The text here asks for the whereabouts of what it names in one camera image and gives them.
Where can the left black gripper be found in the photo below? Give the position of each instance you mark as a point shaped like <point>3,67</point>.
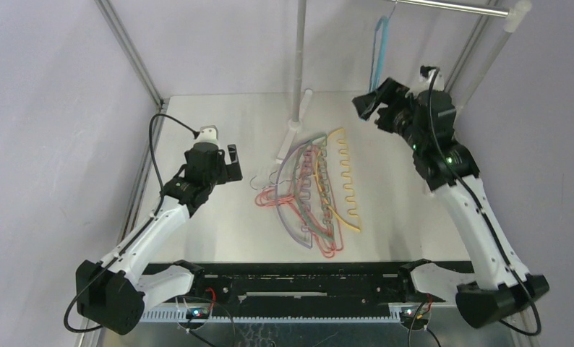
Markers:
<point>230,172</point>

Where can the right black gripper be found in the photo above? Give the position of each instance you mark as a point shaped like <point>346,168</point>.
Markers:
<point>384,105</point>

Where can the teal wavy hanger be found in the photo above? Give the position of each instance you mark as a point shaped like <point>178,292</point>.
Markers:
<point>379,48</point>

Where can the green wavy hanger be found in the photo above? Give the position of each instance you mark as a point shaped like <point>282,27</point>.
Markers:
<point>315,164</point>

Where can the purple wavy hanger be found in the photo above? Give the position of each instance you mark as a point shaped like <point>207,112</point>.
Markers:
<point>280,192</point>

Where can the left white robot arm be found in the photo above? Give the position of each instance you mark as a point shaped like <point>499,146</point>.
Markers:
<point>115,292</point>

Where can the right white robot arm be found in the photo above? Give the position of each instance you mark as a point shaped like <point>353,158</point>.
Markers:
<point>501,285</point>

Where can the yellow wavy hanger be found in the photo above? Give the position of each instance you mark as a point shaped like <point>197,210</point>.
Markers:
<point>348,185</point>

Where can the metal hanging rod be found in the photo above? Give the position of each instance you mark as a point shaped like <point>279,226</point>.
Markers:
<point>483,10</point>

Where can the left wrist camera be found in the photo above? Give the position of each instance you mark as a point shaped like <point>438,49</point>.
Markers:
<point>208,134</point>

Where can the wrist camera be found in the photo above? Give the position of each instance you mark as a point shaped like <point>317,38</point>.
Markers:
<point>431,76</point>
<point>208,134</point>

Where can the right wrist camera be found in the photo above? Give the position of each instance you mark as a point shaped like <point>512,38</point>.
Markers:
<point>431,76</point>

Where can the right aluminium frame post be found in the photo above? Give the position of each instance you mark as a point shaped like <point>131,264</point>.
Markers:
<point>457,69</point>

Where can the aluminium frame post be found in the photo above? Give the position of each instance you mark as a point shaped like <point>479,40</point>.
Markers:
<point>457,69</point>
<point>117,27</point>

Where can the white clothes rack frame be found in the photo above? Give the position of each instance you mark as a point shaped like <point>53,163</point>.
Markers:
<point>300,99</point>

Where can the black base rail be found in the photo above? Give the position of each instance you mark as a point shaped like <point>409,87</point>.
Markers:
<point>305,292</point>

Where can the left aluminium frame post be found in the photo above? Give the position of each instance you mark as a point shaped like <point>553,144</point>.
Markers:
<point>117,27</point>

